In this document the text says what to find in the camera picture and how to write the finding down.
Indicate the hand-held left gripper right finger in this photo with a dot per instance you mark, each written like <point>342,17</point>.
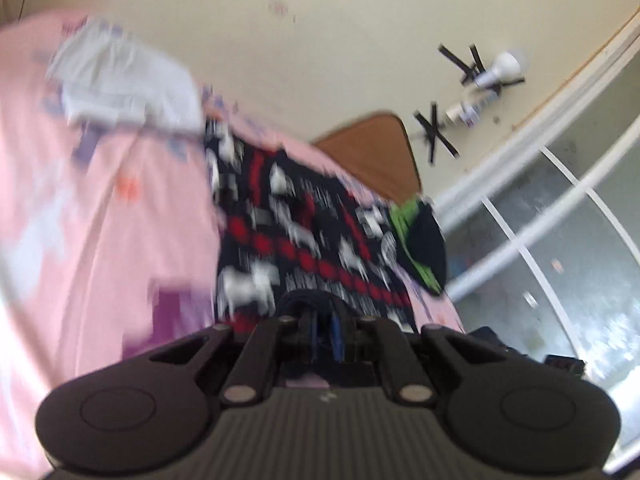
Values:
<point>385,355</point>

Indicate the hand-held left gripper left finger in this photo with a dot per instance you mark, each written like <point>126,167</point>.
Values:
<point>260,355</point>

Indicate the navy red white patterned sweater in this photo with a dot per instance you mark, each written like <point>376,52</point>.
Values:
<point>300,240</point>

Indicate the folded black and green sweater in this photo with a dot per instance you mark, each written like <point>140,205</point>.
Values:
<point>422,245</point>

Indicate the white framed frosted window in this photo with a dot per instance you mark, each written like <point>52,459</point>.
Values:
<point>550,200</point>

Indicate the pink floral bed sheet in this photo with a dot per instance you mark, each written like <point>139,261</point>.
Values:
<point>125,240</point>

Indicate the small white bottle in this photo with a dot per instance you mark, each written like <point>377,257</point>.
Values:
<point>462,110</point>

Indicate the white light bulb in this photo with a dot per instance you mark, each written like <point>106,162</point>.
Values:
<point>502,67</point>

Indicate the white cloth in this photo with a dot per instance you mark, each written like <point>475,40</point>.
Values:
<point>125,85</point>

